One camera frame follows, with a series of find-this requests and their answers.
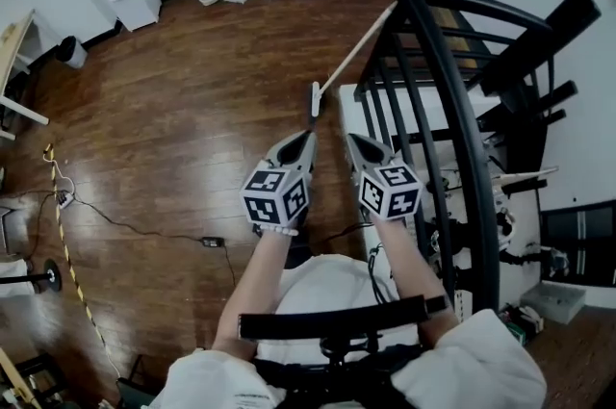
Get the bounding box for white broom with wooden handle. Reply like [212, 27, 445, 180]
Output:
[307, 0, 399, 119]

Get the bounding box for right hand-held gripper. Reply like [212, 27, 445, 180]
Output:
[346, 132, 424, 223]

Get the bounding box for black wristband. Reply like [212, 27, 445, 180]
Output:
[425, 294, 451, 315]

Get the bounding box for white and black machine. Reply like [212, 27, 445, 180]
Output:
[495, 204, 519, 254]

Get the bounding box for black staircase post and treads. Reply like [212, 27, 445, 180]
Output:
[478, 0, 603, 134]

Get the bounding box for person's left forearm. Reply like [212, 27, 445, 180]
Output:
[211, 229, 295, 353]

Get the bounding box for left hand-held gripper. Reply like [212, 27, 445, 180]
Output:
[239, 130, 319, 226]

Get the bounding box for white bead bracelet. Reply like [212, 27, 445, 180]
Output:
[257, 223, 300, 238]

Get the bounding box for person's white shirt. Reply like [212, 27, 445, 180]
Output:
[161, 254, 548, 409]

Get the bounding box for black chest harness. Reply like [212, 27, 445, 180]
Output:
[238, 294, 430, 409]

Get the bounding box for black round base stand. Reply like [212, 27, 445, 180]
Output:
[0, 258, 63, 294]

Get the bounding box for black metal stair railing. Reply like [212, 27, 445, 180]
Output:
[354, 0, 554, 326]

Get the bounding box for yellow and black striped tape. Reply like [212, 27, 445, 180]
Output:
[42, 142, 121, 379]

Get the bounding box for person's right forearm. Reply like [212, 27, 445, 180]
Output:
[372, 217, 461, 348]

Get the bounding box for black floor cable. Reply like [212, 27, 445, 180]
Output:
[71, 197, 240, 288]

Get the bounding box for grey box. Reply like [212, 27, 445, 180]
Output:
[519, 281, 587, 325]

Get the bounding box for white board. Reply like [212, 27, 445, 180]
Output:
[493, 166, 559, 187]

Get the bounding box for black cabinet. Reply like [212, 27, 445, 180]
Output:
[538, 199, 616, 288]

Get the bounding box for light wooden desk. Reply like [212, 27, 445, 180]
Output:
[0, 9, 50, 141]

